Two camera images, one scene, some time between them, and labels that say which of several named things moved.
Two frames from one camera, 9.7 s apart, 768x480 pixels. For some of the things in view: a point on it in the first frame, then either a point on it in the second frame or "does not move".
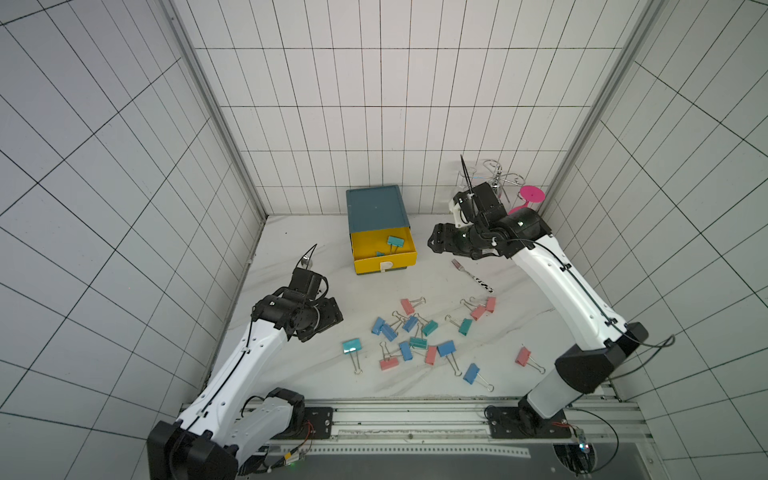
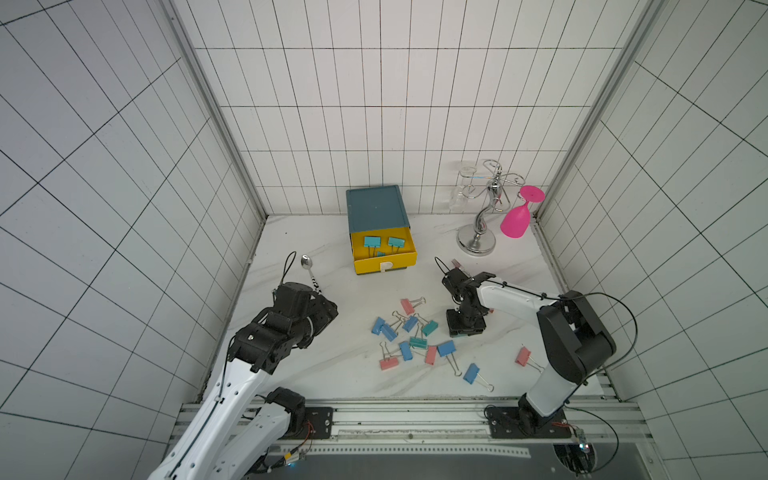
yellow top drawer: (382, 251) does not move
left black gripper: (331, 317) does not move
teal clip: (353, 346) to (372, 241)
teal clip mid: (396, 241) does not move
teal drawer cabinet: (379, 229) does not move
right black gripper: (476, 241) to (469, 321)
